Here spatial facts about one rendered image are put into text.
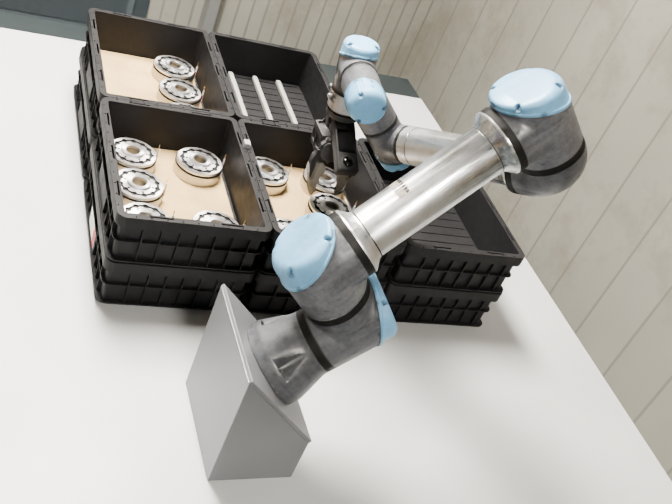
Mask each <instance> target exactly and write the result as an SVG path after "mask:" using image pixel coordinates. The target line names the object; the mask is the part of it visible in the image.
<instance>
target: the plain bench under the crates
mask: <svg viewBox="0 0 672 504"><path fill-rule="evenodd" d="M85 44H86V42H83V41H77V40H71V39H65V38H60V37H54V36H48V35H42V34H36V33H30V32H24V31H18V30H12V29H6V28H0V504H672V481H671V480H670V478H669V477H668V475H667V474H666V472H665V471H664V469H663V468H662V466H661V465H660V463H659V462H658V460H657V458H656V457H655V455H654V454H653V452H652V451H651V449H650V448H649V446H648V445H647V443H646V442H645V440H644V439H643V437H642V436H641V434H640V433H639V431H638V429H637V428H636V426H635V425H634V423H633V422H632V420H631V419H630V417H629V416H628V414H627V413H626V411H625V410H624V408H623V407H622V405H621V403H620V402H619V400H618V399H617V397H616V396H615V394H614V393H613V391H612V390H611V388H610V387H609V385H608V384H607V382H606V381H605V379H604V377H603V376H602V374H601V373H600V371H599V370H598V368H597V367H596V365H595V364H594V362H593V361H592V359H591V358H590V356H589V355H588V353H587V352H586V350H585V348H584V347H583V345H582V344H581V342H580V341H579V339H578V338H577V336H576V335H575V333H574V332H573V330H572V329H571V327H570V326H569V324H568V322H567V321H566V319H565V318H564V316H563V315H562V313H561V312H560V310H559V309H558V307H557V306H556V304H555V303H554V301H553V300H552V298H551V296H550V295H549V293H548V292H547V290H546V289H545V287H544V286H543V284H542V283H541V281H540V280H539V278H538V277H537V275H536V274H535V272H534V271H533V269H532V267H531V266H530V264H529V263H528V261H527V260H526V258H524V259H523V261H522V262H521V264H520V265H519V266H517V267H515V266H513V267H512V269H511V270H510V272H511V277H509V278H505V280H504V282H503V283H502V287H503V292H502V294H501V296H500V298H499V299H498V301H496V302H491V303H490V304H489V308H490V310H489V312H484V314H483V315H482V317H481V321H482V325H481V326H480V327H471V326H455V325H439V324H423V323H407V322H396V323H397V327H398V329H397V333H396V334H395V335H394V337H392V338H390V339H389V340H387V341H385V342H384V343H383V344H382V345H381V346H379V347H377V346H376V347H375V348H373V349H371V350H369V351H367V352H365V353H363V354H361V355H360V356H358V357H356V358H354V359H352V360H350V361H348V362H346V363H345V364H343V365H341V366H339V367H337V368H335V369H333V370H331V371H329V372H328V373H326V374H324V375H323V376H322V377H321V378H320V379H319V380H318V381H317V382H316V383H315V384H314V385H313V386H312V388H311V389H310V390H309V391H308V392H307V393H306V394H305V395H304V396H303V397H302V398H301V399H299V400H298V401H299V404H300V407H301V410H302V413H303V416H304V419H305V422H306V425H307V429H308V432H309V435H310V438H311V442H310V443H308V445H307V447H306V449H305V451H304V453H303V455H302V457H301V459H300V461H299V462H298V464H297V466H296V468H295V470H294V472H293V474H292V476H291V477H280V478H259V479H237V480H215V481H207V477H206V473H205V468H204V464H203V459H202V455H201V450H200V446H199V441H198V437H197V432H196V428H195V423H194V419H193V414H192V410H191V405H190V401H189V396H188V391H187V387H186V380H187V377H188V374H189V371H190V369H191V366H192V363H193V361H194V358H195V355H196V352H197V350H198V347H199V344H200V342H201V339H202V336H203V333H204V331H205V328H206V325H207V323H208V320H209V317H210V314H211V312H212V310H198V309H182V308H166V307H150V306H134V305H118V304H104V303H101V302H99V301H97V300H96V298H95V291H94V281H93V271H92V261H91V252H90V242H89V232H88V223H87V213H86V203H85V193H84V184H83V183H84V180H85V179H88V178H87V177H85V176H84V175H83V173H82V164H81V154H80V145H79V135H78V125H77V115H76V106H75V96H74V85H75V84H78V70H79V69H80V65H79V55H80V50H81V48H82V47H83V46H85Z"/></svg>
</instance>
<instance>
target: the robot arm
mask: <svg viewBox="0 0 672 504"><path fill-rule="evenodd" d="M379 52H380V48H379V45H378V44H377V43H376V42H375V41H374V40H372V39H370V38H368V37H365V36H361V35H351V36H348V37H346V38H345V39H344V41H343V45H342V48H341V51H339V58H338V62H337V66H336V70H335V73H334V77H333V81H332V85H331V90H330V93H327V97H328V101H327V107H326V113H327V116H325V117H326V119H325V117H324V118H323V120H315V123H314V127H313V131H312V135H311V139H310V140H311V143H312V145H313V148H314V150H315V151H314V152H312V154H311V155H310V158H309V161H308V162H307V165H306V170H307V189H308V192H309V195H312V194H313V193H314V192H315V191H316V186H317V184H318V183H319V178H320V176H321V175H322V174H324V172H325V170H326V167H325V165H324V163H323V160H324V161H325V162H326V164H328V163H329V162H334V172H335V174H336V175H338V176H337V178H336V181H337V183H336V185H335V186H334V195H335V196H336V195H338V194H339V193H340V191H341V190H342V189H343V188H344V187H345V185H346V184H347V182H348V180H349V178H351V176H355V175H356V174H357V173H358V171H359V168H358V156H357V144H356V133H355V122H357V124H358V125H359V127H360V129H361V131H362V132H363V134H364V136H365V137H366V139H367V141H368V143H369V145H370V146H371V148H372V150H373V153H374V156H375V158H376V159H377V160H378V161H379V162H380V164H381V165H382V167H383V168H384V169H385V170H387V171H389V172H396V171H402V170H404V169H406V168H407V167H409V166H410V165H412V166H416V167H415V168H414V169H412V170H411V171H409V172H408V173H406V174H405V175H404V176H402V177H401V178H399V179H398V180H396V181H395V182H393V183H392V184H390V185H389V186H388V187H386V188H385V189H383V190H382V191H380V192H379V193H377V194H376V195H375V196H373V197H372V198H370V199H369V200H367V201H366V202H364V203H363V204H361V205H360V206H359V207H357V208H356V209H354V210H353V211H351V212H343V211H337V210H336V211H335V212H333V213H332V214H330V215H329V216H326V215H324V214H321V213H311V214H310V215H308V214H305V215H303V216H301V217H299V218H297V219H295V220H294V221H293V222H291V223H290V224H289V225H288V226H287V227H286V228H285V229H284V230H283V231H282V233H281V234H280V235H279V237H278V239H277V240H276V242H275V247H274V249H273V251H272V265H273V268H274V270H275V272H276V274H277V275H278V277H279V278H280V281H281V283H282V285H283V286H284V288H286V289H287V290H288V291H289V292H290V294H291V295H292V296H293V298H294V299H295V300H296V302H297V303H298V304H299V306H300V307H301V309H300V310H298V311H296V312H294V313H291V314H287V315H282V316H276V317H271V318H266V319H261V320H258V321H256V322H254V323H252V324H250V325H248V327H247V336H248V341H249V344H250V347H251V350H252V352H253V355H254V357H255V359H256V361H257V364H258V366H259V368H260V370H261V371H262V373H263V375H264V377H265V378H266V380H267V382H268V383H269V385H270V386H271V388H272V389H273V391H274V392H275V393H276V395H277V396H278V397H279V398H280V399H281V400H282V401H283V402H284V403H286V404H288V405H290V404H292V403H294V402H295V401H297V400H299V399H301V398H302V397H303V396H304V395H305V394H306V393H307V392H308V391H309V390H310V389H311V388H312V386H313V385H314V384H315V383H316V382H317V381H318V380H319V379H320V378H321V377H322V376H323V375H324V374H326V373H328V372H329V371H331V370H333V369H335V368H337V367H339V366H341V365H343V364H345V363H346V362H348V361H350V360H352V359H354V358H356V357H358V356H360V355H361V354H363V353H365V352H367V351H369V350H371V349H373V348H375V347H376V346H377V347H379V346H381V345H382V344H383V343H384V342H385V341H387V340H389V339H390V338H392V337H394V335H395V334H396V333H397V329H398V327H397V323H396V320H395V318H394V315H393V313H392V311H391V308H390V306H389V303H388V301H387V299H386V296H385V294H384V292H383V289H382V287H381V285H380V283H379V280H378V278H377V276H376V274H375V272H376V271H377V270H378V266H379V261H380V258H381V256H382V255H384V254H385V253H387V252H388V251H390V250H391V249H393V248H394V247H395V246H397V245H398V244H400V243H401V242H403V241H404V240H406V239H407V238H408V237H410V236H411V235H413V234H414V233H416V232H417V231H419V230H420V229H421V228H423V227H424V226H426V225H427V224H429V223H430V222H432V221H433V220H434V219H436V218H437V217H439V216H440V215H442V214H443V213H445V212H446V211H448V210H449V209H450V208H452V207H453V206H455V205H456V204H458V203H459V202H461V201H462V200H463V199H465V198H466V197H468V196H469V195H471V194H472V193H474V192H475V191H476V190H478V189H479V188H481V187H482V186H484V185H485V184H487V183H488V182H492V183H497V184H501V185H505V186H506V188H507V189H508V190H509V191H510V192H512V193H515V194H520V195H525V196H531V197H544V196H551V195H555V194H558V193H560V192H562V191H564V190H566V189H568V188H569V187H571V186H572V185H573V184H574V183H575V182H576V181H577V180H578V179H579V178H580V176H581V175H582V173H583V171H584V169H585V166H586V163H587V157H588V150H587V144H586V141H585V138H584V136H583V134H582V131H581V128H580V125H579V122H578V119H577V116H576V113H575V110H574V107H573V104H572V97H571V94H570V93H569V92H568V90H567V88H566V85H565V83H564V81H563V79H562V78H561V77H560V76H559V75H558V74H557V73H555V72H553V71H551V70H547V69H543V68H532V69H530V68H527V69H522V70H518V71H514V72H512V73H509V74H507V75H505V76H503V77H502V78H500V79H499V80H498V81H496V82H495V83H494V84H493V86H492V87H491V90H490V91H489V98H488V101H489V104H490V105H488V106H487V107H485V108H484V109H482V110H481V111H480V112H478V113H477V114H476V117H475V123H474V126H473V128H472V129H470V130H469V131H467V132H466V133H464V134H463V135H462V134H456V133H450V132H445V131H439V130H433V129H427V128H421V127H415V126H409V125H403V124H402V123H401V122H400V120H399V118H398V116H397V114H396V112H395V111H394V109H393V107H392V105H391V103H390V101H389V99H388V97H387V95H386V93H385V91H384V89H383V87H382V85H381V82H380V79H379V76H378V72H377V69H376V63H377V61H378V60H379V58H378V56H379ZM323 122H325V123H323ZM314 131H315V132H314ZM313 135H314V136H313Z"/></svg>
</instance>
